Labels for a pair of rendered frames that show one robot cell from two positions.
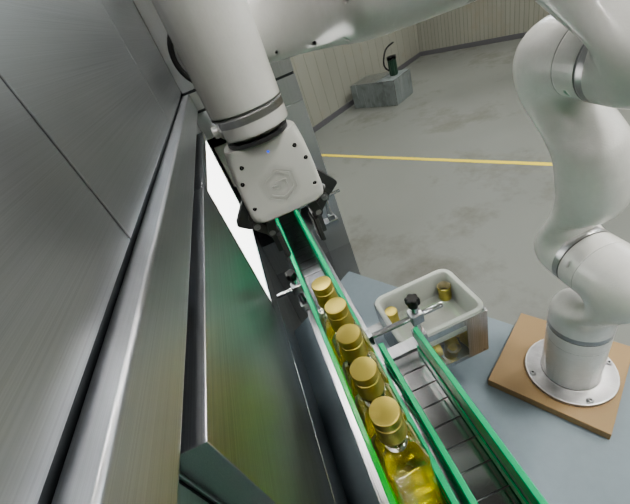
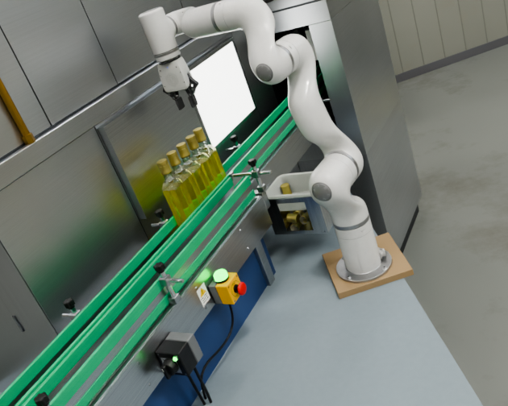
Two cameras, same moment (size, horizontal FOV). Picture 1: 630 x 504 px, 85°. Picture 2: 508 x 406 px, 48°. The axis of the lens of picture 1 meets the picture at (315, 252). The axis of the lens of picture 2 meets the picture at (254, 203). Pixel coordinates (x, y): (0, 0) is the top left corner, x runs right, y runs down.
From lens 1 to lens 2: 164 cm
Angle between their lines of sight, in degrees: 34
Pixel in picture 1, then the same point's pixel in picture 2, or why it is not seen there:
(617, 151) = (294, 102)
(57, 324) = (87, 93)
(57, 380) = (83, 100)
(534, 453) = (301, 291)
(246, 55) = (158, 39)
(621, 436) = (347, 300)
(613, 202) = (302, 128)
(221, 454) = (106, 133)
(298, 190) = (178, 83)
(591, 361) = (343, 243)
